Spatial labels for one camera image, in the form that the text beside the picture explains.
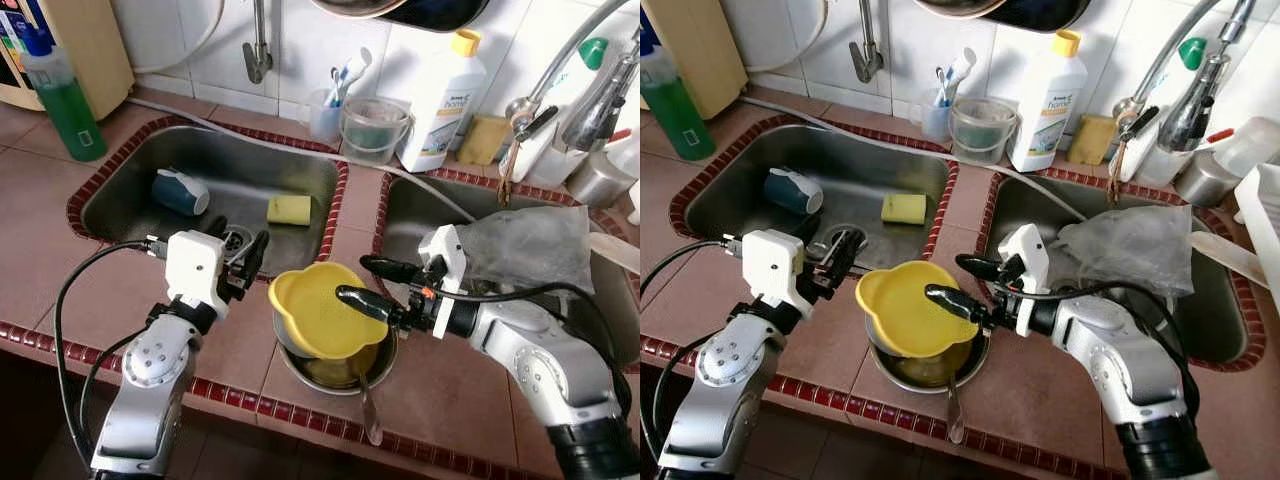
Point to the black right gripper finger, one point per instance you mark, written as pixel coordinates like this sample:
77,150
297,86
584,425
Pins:
368,304
982,268
957,303
392,269

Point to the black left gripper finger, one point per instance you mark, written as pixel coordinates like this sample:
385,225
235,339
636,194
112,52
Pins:
801,228
256,258
216,229
845,258

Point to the blue-grey mug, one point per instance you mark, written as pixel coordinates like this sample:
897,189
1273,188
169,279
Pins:
788,195
175,195

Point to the yellow plastic bowl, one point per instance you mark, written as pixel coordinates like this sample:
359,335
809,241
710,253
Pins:
320,315
905,315

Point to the stainless steel bowl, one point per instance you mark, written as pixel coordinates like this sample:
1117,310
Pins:
930,378
340,378

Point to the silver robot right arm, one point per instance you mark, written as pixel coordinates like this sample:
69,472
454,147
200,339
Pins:
1120,355
540,350

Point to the steel sink basin under faucet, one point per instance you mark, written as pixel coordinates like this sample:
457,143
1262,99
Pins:
1230,330
410,215

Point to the light yellow sponge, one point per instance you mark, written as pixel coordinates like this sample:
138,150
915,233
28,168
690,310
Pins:
288,209
903,208

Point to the steel sink basin with drain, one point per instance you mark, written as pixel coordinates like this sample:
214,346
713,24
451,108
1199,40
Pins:
850,170
240,170

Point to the clear plastic tub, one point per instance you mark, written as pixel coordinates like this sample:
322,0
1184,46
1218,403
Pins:
375,135
983,135

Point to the clear plastic bag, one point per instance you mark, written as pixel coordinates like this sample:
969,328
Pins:
1135,245
540,245

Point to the clear toothbrush cup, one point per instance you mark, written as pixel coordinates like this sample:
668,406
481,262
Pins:
324,118
935,118

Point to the dark yellow sponge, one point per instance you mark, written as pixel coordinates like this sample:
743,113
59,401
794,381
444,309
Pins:
483,140
1090,140

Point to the green dish soap bottle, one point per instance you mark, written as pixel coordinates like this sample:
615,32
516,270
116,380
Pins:
70,115
680,115

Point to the white detergent bottle yellow cap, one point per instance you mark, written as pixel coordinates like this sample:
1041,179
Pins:
440,110
1045,110

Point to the cream plastic spatula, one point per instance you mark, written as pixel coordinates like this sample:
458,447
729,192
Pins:
615,252
1228,258

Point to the clear plastic container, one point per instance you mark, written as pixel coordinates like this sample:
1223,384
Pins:
625,155
1250,148

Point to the white utensil red tip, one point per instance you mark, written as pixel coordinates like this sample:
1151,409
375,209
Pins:
622,134
1222,135

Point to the small steel cup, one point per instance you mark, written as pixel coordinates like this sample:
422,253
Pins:
1205,185
600,185

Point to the chrome gooseneck faucet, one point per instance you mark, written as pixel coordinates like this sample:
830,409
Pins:
1128,108
520,108

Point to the beige water purifier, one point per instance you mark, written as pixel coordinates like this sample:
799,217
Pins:
700,45
95,50

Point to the chrome spray head faucet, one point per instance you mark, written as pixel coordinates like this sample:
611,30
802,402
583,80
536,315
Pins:
590,120
1190,120

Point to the hanging steel pan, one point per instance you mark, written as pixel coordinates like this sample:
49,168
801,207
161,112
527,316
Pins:
1040,15
440,15

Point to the white dish rack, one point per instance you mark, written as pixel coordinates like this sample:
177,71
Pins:
1262,230

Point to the white bottle green cap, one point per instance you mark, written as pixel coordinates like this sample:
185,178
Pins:
594,52
1192,52

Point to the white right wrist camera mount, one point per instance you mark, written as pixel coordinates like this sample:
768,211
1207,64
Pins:
445,260
1022,260

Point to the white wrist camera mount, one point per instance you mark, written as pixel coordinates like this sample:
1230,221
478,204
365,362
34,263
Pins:
445,260
775,270
195,270
1022,260

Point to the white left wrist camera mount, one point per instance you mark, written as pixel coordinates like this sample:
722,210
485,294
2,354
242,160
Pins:
195,270
775,270

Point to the steel wall tap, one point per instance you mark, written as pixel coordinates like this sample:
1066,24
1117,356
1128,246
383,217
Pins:
866,55
257,55

